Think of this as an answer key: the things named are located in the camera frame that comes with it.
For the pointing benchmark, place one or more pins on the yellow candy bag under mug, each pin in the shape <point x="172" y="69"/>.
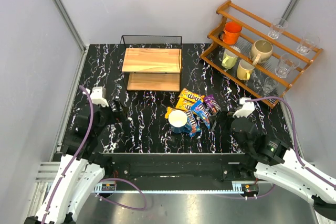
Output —
<point x="169" y="111"/>

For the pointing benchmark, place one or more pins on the light green mug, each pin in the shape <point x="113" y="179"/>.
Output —
<point x="229" y="59"/>

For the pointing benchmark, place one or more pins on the clear glass tier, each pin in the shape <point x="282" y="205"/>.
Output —
<point x="287" y="63"/>
<point x="269" y="85"/>

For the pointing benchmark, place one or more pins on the clear glass top left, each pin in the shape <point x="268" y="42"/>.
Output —
<point x="277" y="27"/>

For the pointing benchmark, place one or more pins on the two-tier wood wire shelf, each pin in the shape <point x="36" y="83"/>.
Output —
<point x="152" y="62"/>

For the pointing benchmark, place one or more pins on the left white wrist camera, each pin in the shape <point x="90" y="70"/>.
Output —
<point x="98" y="96"/>

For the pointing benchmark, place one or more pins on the pale yellow mug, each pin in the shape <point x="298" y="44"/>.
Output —
<point x="244" y="70"/>

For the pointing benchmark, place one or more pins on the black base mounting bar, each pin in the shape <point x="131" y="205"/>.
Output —
<point x="219" y="167"/>

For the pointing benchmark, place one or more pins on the yellow candy bag top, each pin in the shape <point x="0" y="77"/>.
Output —
<point x="191" y="96"/>

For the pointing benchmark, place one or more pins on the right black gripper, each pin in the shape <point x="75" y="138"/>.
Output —
<point x="224" y="118"/>

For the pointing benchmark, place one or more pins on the clear glass middle tier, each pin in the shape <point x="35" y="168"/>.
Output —
<point x="287" y="63"/>

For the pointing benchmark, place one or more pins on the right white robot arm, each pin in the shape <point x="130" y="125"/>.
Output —
<point x="271" y="159"/>

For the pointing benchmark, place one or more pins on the orange mug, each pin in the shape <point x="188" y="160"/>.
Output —
<point x="231" y="33"/>

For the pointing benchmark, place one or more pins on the yellow candy bag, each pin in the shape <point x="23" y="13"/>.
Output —
<point x="169" y="111"/>
<point x="184" y="104"/>
<point x="191" y="96"/>

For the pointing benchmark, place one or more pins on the clear glass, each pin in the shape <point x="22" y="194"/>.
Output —
<point x="277" y="27"/>
<point x="308" y="43"/>

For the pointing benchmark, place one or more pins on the wooden cup rack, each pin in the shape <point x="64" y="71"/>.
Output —
<point x="255" y="28"/>

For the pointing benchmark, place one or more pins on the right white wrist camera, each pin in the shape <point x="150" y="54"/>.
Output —
<point x="246" y="108"/>

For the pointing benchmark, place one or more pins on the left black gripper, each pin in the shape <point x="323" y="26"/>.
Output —
<point x="114" y="107"/>

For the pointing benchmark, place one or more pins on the clear glass bottom tier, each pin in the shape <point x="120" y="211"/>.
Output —
<point x="269" y="85"/>

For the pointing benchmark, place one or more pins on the clear glass top right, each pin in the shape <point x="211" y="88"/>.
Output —
<point x="308" y="43"/>

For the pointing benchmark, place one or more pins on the blue mug white inside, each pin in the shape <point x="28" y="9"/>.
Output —
<point x="178" y="122"/>

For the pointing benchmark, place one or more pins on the beige round mug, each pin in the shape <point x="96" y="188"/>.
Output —
<point x="260" y="52"/>

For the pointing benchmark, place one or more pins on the purple candy bag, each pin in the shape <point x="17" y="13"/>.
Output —
<point x="212" y="103"/>

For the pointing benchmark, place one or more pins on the blue candy bag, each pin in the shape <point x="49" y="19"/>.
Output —
<point x="192" y="124"/>
<point x="200" y="110"/>

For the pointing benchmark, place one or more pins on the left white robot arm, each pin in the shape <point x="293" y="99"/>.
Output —
<point x="81" y="166"/>

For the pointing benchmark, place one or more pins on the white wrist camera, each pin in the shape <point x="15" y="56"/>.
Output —
<point x="246" y="108"/>
<point x="98" y="96"/>

